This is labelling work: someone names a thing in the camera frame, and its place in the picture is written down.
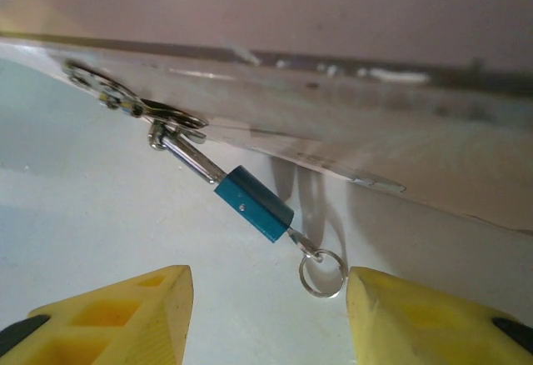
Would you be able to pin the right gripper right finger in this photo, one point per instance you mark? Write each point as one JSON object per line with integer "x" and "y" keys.
{"x": 424, "y": 323}

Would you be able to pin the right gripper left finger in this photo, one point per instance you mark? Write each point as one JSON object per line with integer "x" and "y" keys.
{"x": 116, "y": 323}

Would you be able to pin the silver key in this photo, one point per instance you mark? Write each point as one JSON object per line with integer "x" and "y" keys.
{"x": 300, "y": 241}

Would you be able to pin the blue padlock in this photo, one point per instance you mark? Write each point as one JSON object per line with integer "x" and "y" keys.
{"x": 254, "y": 204}

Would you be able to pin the pink cartoon tin box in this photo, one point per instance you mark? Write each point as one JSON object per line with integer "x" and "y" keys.
{"x": 375, "y": 131}

